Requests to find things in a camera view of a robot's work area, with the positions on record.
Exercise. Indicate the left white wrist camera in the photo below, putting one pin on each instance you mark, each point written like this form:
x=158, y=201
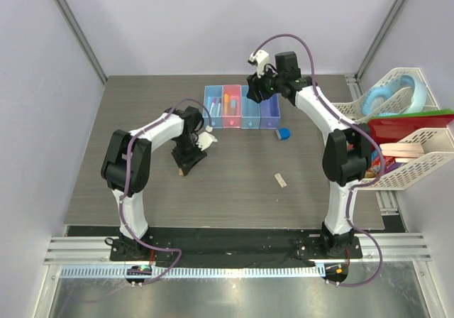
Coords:
x=206, y=139

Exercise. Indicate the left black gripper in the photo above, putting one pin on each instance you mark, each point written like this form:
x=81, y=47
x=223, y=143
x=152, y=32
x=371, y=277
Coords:
x=186, y=163

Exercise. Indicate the blue-capped clear tube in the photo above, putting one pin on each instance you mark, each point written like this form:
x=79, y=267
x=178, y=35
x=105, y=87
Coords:
x=233, y=107

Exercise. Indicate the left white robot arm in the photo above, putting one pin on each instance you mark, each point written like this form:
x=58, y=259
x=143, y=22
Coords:
x=126, y=170

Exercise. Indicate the pink drawer bin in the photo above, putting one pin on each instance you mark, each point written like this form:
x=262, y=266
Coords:
x=229, y=121

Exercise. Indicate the red folder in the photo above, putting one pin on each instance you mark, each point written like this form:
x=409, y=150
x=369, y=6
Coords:
x=392, y=130

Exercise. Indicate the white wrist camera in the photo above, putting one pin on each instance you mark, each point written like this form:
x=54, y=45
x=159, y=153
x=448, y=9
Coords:
x=206, y=139
x=261, y=61

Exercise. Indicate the white pink-capped marker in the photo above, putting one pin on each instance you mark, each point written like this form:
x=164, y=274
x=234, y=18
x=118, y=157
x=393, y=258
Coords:
x=213, y=105

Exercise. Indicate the white brown-capped marker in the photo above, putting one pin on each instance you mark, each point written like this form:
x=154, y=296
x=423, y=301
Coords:
x=219, y=108

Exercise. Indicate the purple drawer bin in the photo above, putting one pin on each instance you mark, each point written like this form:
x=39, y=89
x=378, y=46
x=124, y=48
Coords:
x=270, y=113

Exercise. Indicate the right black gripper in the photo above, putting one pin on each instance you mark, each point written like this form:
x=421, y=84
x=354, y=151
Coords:
x=255, y=86

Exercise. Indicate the beige eraser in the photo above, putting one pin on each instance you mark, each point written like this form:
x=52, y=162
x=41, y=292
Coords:
x=280, y=180

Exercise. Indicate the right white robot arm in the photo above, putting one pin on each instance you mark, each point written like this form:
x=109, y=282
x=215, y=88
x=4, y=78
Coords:
x=347, y=152

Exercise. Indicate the slotted cable duct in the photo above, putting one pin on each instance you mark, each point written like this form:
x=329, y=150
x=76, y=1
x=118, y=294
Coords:
x=139, y=272

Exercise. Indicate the aluminium rail frame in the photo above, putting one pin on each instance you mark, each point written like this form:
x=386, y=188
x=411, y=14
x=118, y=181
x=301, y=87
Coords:
x=224, y=253

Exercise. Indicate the yellow highlighter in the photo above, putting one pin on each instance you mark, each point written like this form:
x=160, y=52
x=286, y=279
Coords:
x=226, y=102

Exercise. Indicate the white mesh file rack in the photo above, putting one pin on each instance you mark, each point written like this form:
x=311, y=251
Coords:
x=437, y=143

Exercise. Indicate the light blue headphones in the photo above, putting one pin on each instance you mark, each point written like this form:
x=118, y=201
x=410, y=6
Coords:
x=379, y=95

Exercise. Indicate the green folder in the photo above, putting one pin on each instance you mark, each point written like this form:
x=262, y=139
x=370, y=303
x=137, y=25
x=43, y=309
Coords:
x=435, y=114

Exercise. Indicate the light blue drawer bin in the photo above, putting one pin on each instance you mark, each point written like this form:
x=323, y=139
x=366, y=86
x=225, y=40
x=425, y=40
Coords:
x=213, y=95

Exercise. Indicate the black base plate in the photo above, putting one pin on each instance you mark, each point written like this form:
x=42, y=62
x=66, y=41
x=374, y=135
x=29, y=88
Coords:
x=166, y=238

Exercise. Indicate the blue stamp block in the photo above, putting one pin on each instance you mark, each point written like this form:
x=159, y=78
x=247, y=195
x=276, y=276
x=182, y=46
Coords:
x=283, y=134

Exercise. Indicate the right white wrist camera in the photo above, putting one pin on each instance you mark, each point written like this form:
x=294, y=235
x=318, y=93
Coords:
x=261, y=61

